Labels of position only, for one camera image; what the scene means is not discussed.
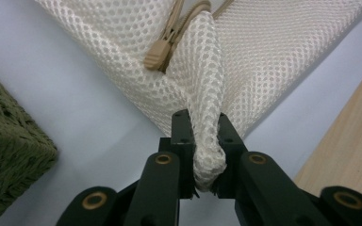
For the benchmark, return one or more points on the white table sheet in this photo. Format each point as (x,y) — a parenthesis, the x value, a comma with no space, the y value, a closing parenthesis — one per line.
(85,103)

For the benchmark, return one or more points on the green woven basket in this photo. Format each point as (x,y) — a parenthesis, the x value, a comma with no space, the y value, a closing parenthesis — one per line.
(9,150)

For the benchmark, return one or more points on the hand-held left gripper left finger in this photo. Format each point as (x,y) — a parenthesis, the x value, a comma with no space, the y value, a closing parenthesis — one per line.
(180,147)

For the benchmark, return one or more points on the cream mesh laundry bag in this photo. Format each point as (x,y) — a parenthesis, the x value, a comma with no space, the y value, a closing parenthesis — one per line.
(257,62)

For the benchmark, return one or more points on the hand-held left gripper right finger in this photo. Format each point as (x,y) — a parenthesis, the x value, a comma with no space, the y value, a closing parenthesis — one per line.
(231,144)

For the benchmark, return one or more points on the wooden table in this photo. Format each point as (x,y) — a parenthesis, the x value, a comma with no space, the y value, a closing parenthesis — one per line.
(352,141)

